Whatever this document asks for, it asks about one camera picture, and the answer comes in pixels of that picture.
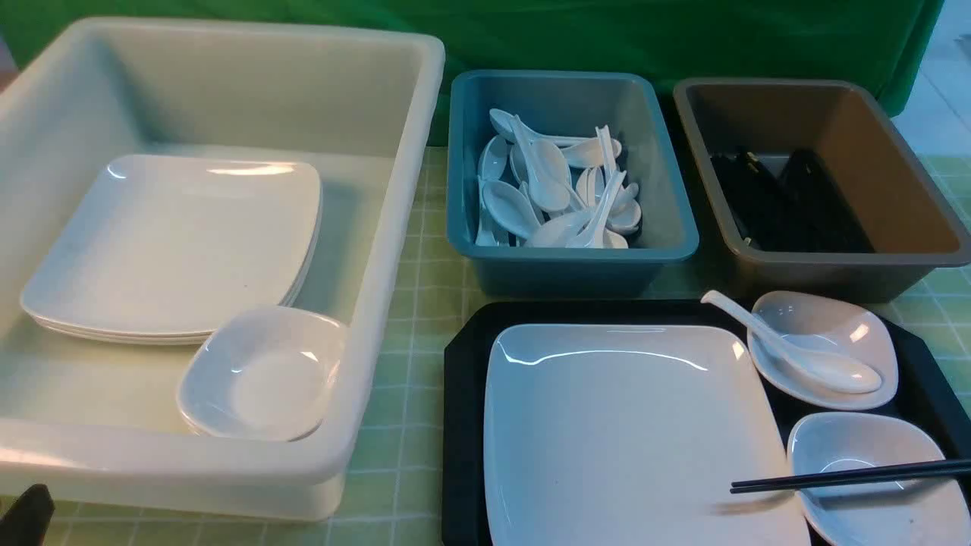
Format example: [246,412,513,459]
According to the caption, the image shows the pile of white spoons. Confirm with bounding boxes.
[473,108,643,249]

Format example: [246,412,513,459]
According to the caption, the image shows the green backdrop cloth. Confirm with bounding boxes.
[1,1,943,146]

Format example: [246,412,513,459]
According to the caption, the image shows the stacked white square plates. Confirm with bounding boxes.
[20,153,322,346]

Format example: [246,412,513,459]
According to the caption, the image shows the pile of black chopsticks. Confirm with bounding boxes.
[710,146,876,253]

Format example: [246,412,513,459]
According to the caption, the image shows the white ceramic soup spoon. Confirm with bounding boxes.
[700,290,883,394]

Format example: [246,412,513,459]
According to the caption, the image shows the green checked tablecloth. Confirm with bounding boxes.
[0,146,971,546]

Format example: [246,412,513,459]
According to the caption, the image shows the large white plastic tub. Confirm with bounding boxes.
[2,17,446,521]

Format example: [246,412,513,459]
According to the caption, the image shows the teal plastic bin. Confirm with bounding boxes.
[446,70,699,300]

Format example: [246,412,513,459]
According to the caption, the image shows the grey-brown plastic bin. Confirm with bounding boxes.
[673,77,969,303]

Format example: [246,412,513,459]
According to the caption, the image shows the large white square plate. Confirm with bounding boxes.
[483,324,811,545]

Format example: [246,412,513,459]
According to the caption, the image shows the black chopsticks pair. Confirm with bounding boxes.
[731,459,970,494]

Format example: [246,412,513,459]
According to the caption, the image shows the black serving tray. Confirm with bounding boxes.
[441,300,970,545]

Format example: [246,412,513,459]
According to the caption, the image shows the white sauce dish in tub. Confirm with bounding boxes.
[174,306,349,441]

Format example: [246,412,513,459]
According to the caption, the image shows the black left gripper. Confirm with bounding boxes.
[1,484,55,545]

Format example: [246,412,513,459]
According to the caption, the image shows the white sauce dish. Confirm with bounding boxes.
[748,290,899,412]
[787,412,970,545]
[174,306,349,441]

